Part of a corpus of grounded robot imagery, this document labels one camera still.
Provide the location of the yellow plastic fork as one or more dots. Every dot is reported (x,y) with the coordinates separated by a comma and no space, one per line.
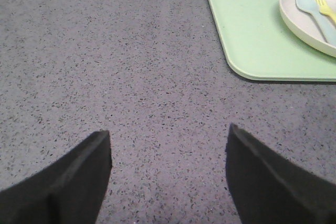
(325,9)

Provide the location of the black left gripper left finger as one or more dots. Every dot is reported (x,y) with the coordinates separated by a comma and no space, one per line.
(70,190)

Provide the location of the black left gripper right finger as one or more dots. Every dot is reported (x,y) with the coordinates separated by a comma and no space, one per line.
(267,188)

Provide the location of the beige round plate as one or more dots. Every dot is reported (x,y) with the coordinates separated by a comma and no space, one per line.
(304,26)

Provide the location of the light green plastic tray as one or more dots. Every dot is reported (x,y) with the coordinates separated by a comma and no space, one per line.
(258,45)

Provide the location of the light blue plastic spoon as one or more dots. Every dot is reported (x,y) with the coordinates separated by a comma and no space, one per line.
(311,7)

